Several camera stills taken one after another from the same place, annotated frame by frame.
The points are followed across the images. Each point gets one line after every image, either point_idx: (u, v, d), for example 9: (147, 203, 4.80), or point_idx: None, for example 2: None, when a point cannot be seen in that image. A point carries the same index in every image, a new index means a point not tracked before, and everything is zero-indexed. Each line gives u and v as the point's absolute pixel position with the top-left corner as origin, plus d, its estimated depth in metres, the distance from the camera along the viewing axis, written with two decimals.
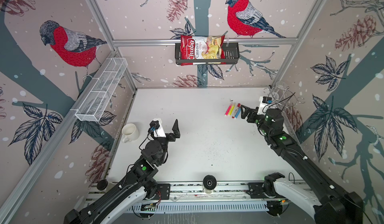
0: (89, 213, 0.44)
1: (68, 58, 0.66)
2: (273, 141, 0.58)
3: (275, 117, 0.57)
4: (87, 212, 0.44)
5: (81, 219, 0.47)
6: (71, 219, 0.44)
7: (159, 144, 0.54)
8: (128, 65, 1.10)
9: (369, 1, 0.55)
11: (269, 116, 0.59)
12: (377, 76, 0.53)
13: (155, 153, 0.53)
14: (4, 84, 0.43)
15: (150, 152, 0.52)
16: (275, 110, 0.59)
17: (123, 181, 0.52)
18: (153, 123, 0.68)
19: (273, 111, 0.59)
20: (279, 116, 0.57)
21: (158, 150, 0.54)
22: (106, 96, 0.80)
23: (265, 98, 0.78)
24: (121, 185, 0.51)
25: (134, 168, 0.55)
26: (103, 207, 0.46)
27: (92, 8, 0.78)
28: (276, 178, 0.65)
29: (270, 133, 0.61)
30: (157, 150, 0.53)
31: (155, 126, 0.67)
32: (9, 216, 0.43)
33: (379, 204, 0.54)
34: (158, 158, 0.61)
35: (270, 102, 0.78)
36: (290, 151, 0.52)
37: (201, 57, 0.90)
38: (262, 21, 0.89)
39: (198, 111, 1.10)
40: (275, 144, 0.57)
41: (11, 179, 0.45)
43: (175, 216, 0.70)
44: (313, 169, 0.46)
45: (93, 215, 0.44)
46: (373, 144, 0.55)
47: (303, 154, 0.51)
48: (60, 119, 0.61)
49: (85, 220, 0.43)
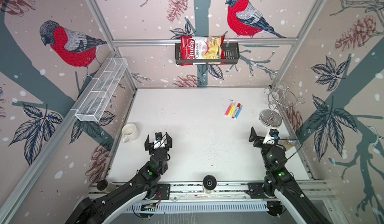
0: (103, 202, 0.47)
1: (69, 58, 0.66)
2: (273, 177, 0.63)
3: (279, 159, 0.61)
4: (101, 201, 0.47)
5: (95, 207, 0.47)
6: (84, 207, 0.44)
7: (166, 151, 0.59)
8: (128, 65, 1.10)
9: (369, 1, 0.55)
11: (273, 156, 0.62)
12: (377, 76, 0.53)
13: (162, 160, 0.62)
14: (4, 84, 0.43)
15: (158, 158, 0.60)
16: (278, 149, 0.62)
17: (132, 180, 0.57)
18: (158, 134, 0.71)
19: (276, 150, 0.62)
20: (280, 156, 0.60)
21: (164, 158, 0.62)
22: (106, 96, 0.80)
23: (272, 131, 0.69)
24: (131, 183, 0.56)
25: (141, 171, 0.61)
26: (116, 199, 0.49)
27: (92, 8, 0.78)
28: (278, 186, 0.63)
29: (271, 169, 0.65)
30: (164, 158, 0.62)
31: (160, 135, 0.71)
32: (9, 216, 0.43)
33: (379, 204, 0.54)
34: (163, 166, 0.67)
35: (275, 136, 0.76)
36: (289, 188, 0.58)
37: (201, 57, 0.90)
38: (262, 21, 0.89)
39: (198, 111, 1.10)
40: (274, 180, 0.63)
41: (11, 178, 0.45)
43: (175, 216, 0.69)
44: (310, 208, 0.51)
45: (106, 205, 0.47)
46: (373, 144, 0.55)
47: (301, 191, 0.56)
48: (60, 119, 0.61)
49: (99, 208, 0.45)
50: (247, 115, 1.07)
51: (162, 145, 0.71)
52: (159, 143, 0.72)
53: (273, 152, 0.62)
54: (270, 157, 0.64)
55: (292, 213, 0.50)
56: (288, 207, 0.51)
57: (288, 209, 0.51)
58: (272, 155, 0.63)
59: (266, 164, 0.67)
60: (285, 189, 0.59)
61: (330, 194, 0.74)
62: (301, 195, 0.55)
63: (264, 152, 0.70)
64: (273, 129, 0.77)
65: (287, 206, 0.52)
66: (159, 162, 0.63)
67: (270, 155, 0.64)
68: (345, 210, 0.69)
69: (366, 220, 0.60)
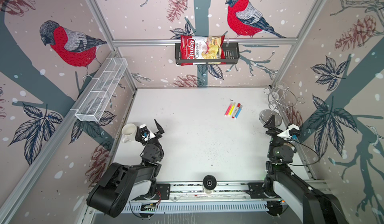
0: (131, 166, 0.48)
1: (68, 58, 0.66)
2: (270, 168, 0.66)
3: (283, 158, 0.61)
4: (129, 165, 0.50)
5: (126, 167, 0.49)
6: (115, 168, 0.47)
7: (154, 145, 0.63)
8: (128, 65, 1.10)
9: (369, 1, 0.55)
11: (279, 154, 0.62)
12: (377, 76, 0.53)
13: (154, 154, 0.62)
14: (4, 84, 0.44)
15: (149, 154, 0.62)
16: (287, 151, 0.61)
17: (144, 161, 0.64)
18: (144, 129, 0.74)
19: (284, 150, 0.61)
20: (287, 156, 0.60)
21: (156, 149, 0.63)
22: (106, 96, 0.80)
23: (294, 131, 0.71)
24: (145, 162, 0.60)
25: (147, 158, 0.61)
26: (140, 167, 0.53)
27: (91, 8, 0.78)
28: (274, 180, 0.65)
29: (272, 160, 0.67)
30: (154, 151, 0.62)
31: (146, 131, 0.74)
32: (9, 216, 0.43)
33: (379, 204, 0.54)
34: (158, 155, 0.68)
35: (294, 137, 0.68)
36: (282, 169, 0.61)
37: (201, 57, 0.90)
38: (262, 21, 0.89)
39: (199, 111, 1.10)
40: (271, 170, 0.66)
41: (11, 178, 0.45)
43: (175, 216, 0.70)
44: (297, 179, 0.53)
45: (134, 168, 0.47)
46: (373, 144, 0.55)
47: (291, 172, 0.58)
48: (60, 119, 0.61)
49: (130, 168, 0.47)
50: (247, 116, 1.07)
51: (152, 135, 0.72)
52: (148, 137, 0.72)
53: (281, 150, 0.61)
54: (276, 153, 0.64)
55: (279, 189, 0.62)
56: (277, 186, 0.63)
57: (277, 188, 0.63)
58: (279, 152, 0.61)
59: (269, 153, 0.70)
60: (278, 173, 0.62)
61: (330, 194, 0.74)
62: (292, 173, 0.57)
63: (274, 144, 0.69)
64: (296, 130, 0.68)
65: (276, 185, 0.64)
66: (152, 157, 0.63)
67: (277, 152, 0.63)
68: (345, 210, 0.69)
69: (366, 220, 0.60)
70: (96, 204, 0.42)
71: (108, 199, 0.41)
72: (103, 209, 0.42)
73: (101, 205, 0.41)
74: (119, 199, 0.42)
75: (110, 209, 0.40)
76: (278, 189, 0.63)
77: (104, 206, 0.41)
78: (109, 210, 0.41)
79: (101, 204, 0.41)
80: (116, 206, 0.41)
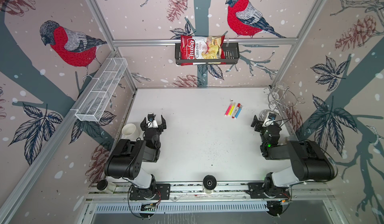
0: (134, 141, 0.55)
1: (68, 58, 0.66)
2: (264, 151, 0.72)
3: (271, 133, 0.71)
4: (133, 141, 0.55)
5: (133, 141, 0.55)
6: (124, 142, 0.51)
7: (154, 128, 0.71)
8: (128, 65, 1.10)
9: (369, 1, 0.55)
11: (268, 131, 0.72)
12: (377, 76, 0.53)
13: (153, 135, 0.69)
14: (4, 84, 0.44)
15: (150, 135, 0.69)
16: (275, 127, 0.72)
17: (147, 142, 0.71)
18: (150, 116, 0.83)
19: (272, 127, 0.72)
20: (275, 132, 0.70)
21: (156, 132, 0.70)
22: (106, 95, 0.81)
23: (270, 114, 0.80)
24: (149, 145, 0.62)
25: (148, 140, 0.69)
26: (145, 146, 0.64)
27: (91, 8, 0.78)
28: (272, 176, 0.67)
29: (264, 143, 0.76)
30: (155, 133, 0.69)
31: (152, 117, 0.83)
32: (9, 216, 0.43)
33: (379, 204, 0.54)
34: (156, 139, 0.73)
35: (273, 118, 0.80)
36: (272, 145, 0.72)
37: (201, 57, 0.90)
38: (262, 21, 0.89)
39: (198, 111, 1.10)
40: (266, 153, 0.72)
41: (11, 178, 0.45)
43: (175, 216, 0.69)
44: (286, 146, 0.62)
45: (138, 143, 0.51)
46: (373, 144, 0.55)
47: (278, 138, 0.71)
48: (60, 119, 0.61)
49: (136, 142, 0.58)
50: (247, 116, 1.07)
51: (156, 124, 0.80)
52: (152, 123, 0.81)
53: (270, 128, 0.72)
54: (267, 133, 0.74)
55: (276, 178, 0.64)
56: (274, 178, 0.65)
57: (275, 179, 0.65)
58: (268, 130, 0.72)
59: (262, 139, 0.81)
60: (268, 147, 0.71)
61: (330, 194, 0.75)
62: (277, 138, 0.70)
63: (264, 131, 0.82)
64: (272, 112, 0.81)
65: (275, 176, 0.65)
66: (154, 139, 0.71)
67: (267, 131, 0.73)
68: (345, 210, 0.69)
69: (366, 220, 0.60)
70: (113, 171, 0.46)
71: (125, 162, 0.46)
72: (121, 172, 0.46)
73: (119, 169, 0.45)
74: (135, 162, 0.46)
75: (129, 171, 0.45)
76: (277, 180, 0.64)
77: (122, 171, 0.45)
78: (127, 171, 0.45)
79: (119, 169, 0.45)
80: (134, 167, 0.45)
